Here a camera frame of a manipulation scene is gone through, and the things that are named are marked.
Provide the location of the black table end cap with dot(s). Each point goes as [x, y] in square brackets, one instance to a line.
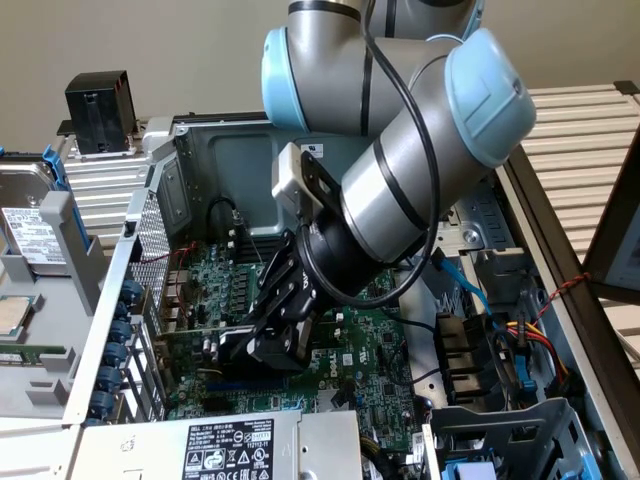
[627, 87]

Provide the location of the green motherboard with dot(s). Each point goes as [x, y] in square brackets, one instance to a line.
[360, 350]

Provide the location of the grey power supply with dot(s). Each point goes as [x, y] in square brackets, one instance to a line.
[150, 450]

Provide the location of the black plastic fan bracket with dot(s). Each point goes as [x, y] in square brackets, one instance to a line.
[460, 360]

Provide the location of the graphics card with black shroud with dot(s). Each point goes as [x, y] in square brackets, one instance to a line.
[190, 347]

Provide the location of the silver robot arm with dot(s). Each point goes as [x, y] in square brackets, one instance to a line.
[400, 165]

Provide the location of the blue expansion slot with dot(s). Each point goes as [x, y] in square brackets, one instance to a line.
[215, 387]

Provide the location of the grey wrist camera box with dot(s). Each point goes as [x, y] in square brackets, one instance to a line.
[287, 175]

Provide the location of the grey disk bay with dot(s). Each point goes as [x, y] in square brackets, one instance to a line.
[470, 240]

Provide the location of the blue drive rail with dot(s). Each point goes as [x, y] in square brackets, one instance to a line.
[450, 472]

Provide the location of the blue slot bracket latch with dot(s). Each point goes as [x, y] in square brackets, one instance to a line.
[114, 354]
[109, 377]
[122, 310]
[102, 401]
[120, 331]
[131, 291]

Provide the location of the black intrusion switch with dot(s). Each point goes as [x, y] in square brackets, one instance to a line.
[129, 228]

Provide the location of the short black expansion slot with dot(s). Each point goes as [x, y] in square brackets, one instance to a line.
[214, 406]

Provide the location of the black CPU cooler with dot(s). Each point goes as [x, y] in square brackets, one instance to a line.
[100, 110]

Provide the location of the thin metal locking lever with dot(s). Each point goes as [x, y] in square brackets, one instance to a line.
[251, 245]

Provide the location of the grey drive cage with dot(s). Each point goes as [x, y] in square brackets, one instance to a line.
[500, 420]

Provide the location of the dark framed screen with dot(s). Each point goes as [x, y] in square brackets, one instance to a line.
[625, 260]

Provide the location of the silver CPU chip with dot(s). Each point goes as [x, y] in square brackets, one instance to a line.
[15, 315]

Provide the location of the silver chipset heatsink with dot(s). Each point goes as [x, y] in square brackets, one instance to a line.
[325, 400]

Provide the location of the grey parts rack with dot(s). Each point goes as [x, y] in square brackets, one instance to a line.
[50, 310]

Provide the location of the black camera bracket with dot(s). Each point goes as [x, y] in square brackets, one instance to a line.
[314, 167]

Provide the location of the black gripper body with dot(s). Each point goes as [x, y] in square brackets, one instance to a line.
[335, 260]

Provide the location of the silver network port block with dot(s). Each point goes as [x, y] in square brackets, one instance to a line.
[178, 282]

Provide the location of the grey open PC case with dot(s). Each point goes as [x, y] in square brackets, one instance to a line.
[230, 170]

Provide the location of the blue disk caddy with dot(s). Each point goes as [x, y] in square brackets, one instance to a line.
[60, 175]

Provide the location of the silver hard disk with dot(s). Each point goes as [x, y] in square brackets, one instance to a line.
[30, 235]

